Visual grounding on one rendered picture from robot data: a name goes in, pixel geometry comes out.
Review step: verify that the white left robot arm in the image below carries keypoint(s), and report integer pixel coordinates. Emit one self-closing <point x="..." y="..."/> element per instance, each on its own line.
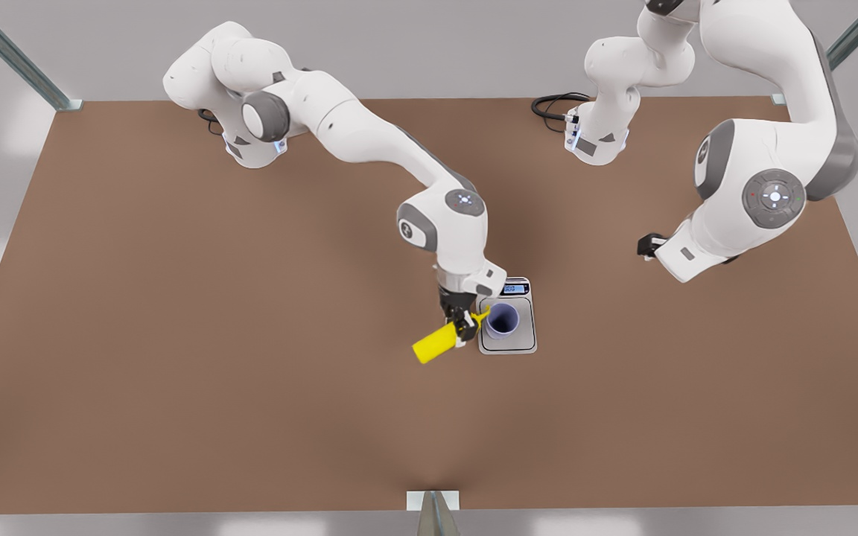
<point x="764" y="149"/>

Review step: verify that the silver digital kitchen scale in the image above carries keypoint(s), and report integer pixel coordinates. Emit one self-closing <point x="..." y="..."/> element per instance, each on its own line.
<point x="511" y="327"/>

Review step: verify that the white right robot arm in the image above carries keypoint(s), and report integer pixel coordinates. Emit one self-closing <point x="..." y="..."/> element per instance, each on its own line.
<point x="369" y="138"/>

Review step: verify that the yellow sauce bottle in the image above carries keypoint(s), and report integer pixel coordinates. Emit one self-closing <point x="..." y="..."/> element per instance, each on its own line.
<point x="435" y="343"/>

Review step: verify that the silver frame post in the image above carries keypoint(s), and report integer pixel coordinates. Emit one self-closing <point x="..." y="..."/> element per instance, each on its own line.
<point x="16" y="56"/>
<point x="850" y="37"/>
<point x="435" y="514"/>

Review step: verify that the purple cup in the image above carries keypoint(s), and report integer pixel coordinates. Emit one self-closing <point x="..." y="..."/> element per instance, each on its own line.
<point x="502" y="320"/>

